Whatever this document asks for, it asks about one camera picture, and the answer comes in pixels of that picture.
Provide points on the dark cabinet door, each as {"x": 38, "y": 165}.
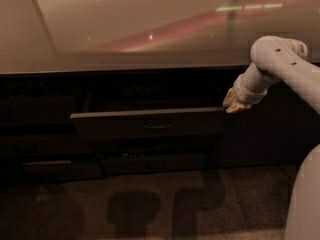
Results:
{"x": 281, "y": 129}

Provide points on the dark drawer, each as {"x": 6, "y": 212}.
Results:
{"x": 154, "y": 163}
{"x": 132, "y": 119}
{"x": 154, "y": 143}
{"x": 59, "y": 172}
{"x": 43, "y": 145}
{"x": 36, "y": 110}

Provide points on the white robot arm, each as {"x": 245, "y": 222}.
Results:
{"x": 277, "y": 59}

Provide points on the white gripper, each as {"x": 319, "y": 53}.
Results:
{"x": 242, "y": 93}

